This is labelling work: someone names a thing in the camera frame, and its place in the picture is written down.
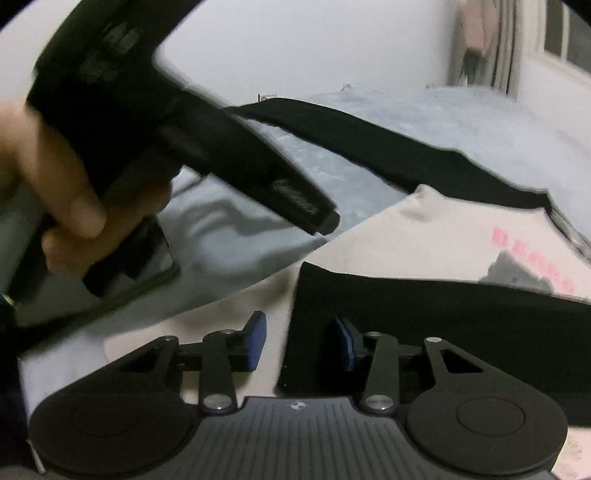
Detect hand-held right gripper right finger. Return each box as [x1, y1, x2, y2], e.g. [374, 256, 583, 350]
[327, 316, 486, 414]

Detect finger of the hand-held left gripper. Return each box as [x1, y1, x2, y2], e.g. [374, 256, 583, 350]
[269, 158, 342, 237]

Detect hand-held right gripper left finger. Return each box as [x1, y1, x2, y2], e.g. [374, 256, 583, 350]
[112, 311, 269, 414]

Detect beige sweatshirt with black sleeves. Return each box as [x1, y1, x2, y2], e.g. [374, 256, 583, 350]
[104, 97, 591, 480]

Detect person's left hand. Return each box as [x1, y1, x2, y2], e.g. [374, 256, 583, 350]
[0, 98, 172, 274]

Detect pink hanging jacket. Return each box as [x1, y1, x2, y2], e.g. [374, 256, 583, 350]
[455, 0, 502, 57]

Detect grey patterned curtain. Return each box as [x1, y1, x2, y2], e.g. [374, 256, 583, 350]
[489, 0, 528, 96]

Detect white framed window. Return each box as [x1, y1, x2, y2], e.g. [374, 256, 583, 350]
[531, 0, 591, 75]

